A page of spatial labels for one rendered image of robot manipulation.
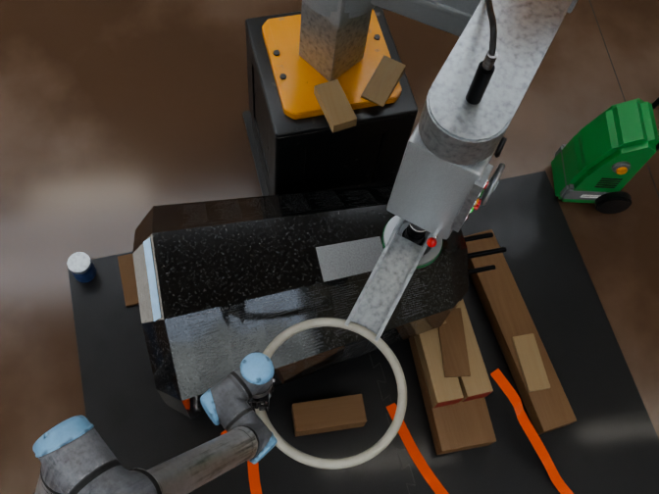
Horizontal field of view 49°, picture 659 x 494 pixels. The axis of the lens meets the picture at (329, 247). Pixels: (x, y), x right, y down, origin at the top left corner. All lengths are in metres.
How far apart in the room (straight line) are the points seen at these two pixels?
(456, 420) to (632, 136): 1.47
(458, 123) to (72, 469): 1.17
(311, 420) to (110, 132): 1.78
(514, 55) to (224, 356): 1.39
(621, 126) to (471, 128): 1.74
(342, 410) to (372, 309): 0.78
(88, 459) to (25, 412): 1.87
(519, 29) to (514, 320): 1.65
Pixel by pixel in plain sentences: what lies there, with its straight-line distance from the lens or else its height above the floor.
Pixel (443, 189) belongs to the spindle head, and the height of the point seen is 1.38.
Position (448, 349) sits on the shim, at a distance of 3.13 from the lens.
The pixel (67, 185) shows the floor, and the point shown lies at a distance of 3.74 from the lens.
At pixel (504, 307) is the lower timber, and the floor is 0.11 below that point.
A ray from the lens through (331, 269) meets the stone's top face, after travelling 2.56.
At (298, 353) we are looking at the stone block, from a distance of 2.64.
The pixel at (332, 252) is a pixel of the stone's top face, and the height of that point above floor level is 0.80.
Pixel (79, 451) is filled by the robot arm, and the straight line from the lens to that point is 1.53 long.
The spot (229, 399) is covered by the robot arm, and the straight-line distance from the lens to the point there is 1.99.
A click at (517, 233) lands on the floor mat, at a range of 3.68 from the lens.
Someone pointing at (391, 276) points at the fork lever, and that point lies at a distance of 2.44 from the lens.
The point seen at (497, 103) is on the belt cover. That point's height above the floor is 1.67.
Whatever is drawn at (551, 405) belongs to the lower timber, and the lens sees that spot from 3.34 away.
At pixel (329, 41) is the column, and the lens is 2.82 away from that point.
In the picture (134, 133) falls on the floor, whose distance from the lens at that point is 3.82.
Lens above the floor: 3.16
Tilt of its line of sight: 66 degrees down
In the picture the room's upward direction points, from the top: 10 degrees clockwise
